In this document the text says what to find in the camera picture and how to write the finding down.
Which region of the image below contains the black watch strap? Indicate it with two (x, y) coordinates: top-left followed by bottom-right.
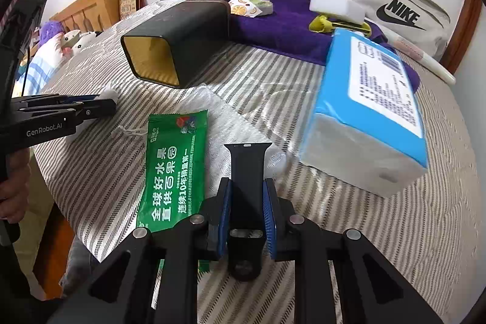
(223, 141), (274, 283)

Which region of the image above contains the green fruit store packet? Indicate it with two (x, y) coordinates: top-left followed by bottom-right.
(135, 109), (209, 276)

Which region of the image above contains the clear drawstring mesh pouch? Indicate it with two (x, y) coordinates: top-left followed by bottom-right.
(110, 85), (287, 182)

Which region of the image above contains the yellow black mesh pouch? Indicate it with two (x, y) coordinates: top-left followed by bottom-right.
(309, 15), (372, 38)

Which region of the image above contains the fruit print wet wipe packet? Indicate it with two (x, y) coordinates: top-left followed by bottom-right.
(229, 0), (263, 18)

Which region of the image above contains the white sponge block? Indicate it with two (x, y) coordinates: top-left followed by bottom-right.
(309, 0), (366, 25)

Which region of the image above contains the green pocket tissue pack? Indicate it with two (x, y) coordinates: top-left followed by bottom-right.
(249, 0), (273, 16)

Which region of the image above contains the person's left hand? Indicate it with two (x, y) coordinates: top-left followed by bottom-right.
(0, 148), (31, 224)

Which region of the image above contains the striped pastel bedding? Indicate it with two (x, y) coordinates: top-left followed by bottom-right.
(12, 34), (72, 97)

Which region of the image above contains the purple plush toy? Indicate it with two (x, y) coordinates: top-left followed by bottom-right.
(39, 21), (65, 48)

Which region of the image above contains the panda plush toy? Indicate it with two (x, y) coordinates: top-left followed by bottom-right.
(61, 29), (98, 56)

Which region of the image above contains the blue tissue pack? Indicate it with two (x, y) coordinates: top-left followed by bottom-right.
(300, 29), (427, 197)

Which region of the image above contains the wooden bed headboard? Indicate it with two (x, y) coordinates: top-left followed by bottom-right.
(50, 0), (120, 33)

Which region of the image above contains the dark green tea tin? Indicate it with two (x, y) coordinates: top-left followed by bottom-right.
(120, 0), (230, 89)

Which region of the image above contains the striped quilted mattress pad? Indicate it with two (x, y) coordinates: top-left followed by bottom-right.
(35, 1), (485, 323)

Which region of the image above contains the purple towel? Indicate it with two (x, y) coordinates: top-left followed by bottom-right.
(211, 0), (422, 91)

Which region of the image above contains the rolled printed paper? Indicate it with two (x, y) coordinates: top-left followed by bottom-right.
(365, 17), (456, 86)

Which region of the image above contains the grey Nike waist bag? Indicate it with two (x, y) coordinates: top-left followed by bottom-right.
(353, 0), (451, 60)

